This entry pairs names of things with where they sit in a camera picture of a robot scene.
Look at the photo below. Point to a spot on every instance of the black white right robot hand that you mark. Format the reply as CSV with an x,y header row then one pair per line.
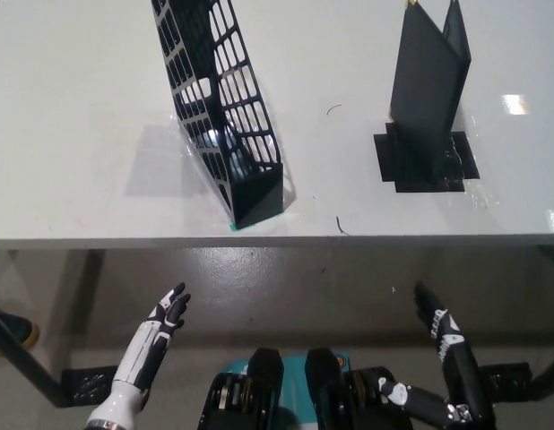
x,y
461,363

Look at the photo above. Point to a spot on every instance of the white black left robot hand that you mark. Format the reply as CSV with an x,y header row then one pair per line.
x,y
144,345

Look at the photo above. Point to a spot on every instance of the black teal robot body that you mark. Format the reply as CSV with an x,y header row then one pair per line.
x,y
263,394

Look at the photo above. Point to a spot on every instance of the black mesh file shelf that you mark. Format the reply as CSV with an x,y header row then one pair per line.
x,y
192,89

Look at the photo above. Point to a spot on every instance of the grey table leg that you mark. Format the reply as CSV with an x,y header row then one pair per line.
x,y
84,304

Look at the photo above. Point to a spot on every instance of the black metal bar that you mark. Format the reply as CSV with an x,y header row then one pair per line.
x,y
30,363
548,376

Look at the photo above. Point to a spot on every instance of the dark shoe with tan sole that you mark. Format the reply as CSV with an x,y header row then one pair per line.
x,y
17,331

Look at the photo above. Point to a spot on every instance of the small teal tape piece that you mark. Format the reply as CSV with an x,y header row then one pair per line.
x,y
235,227

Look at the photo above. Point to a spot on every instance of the black tape patch on table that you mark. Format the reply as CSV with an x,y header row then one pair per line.
x,y
389,157

